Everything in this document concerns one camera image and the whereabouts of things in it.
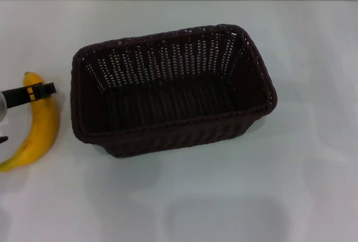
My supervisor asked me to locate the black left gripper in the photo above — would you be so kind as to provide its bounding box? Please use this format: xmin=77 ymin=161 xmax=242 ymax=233
xmin=2 ymin=82 xmax=57 ymax=106

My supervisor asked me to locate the yellow banana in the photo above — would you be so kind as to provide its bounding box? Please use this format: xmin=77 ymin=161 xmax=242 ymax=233
xmin=0 ymin=71 xmax=61 ymax=173

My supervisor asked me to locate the dark brown woven basket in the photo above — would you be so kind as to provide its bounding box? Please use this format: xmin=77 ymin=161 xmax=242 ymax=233
xmin=71 ymin=23 xmax=279 ymax=159

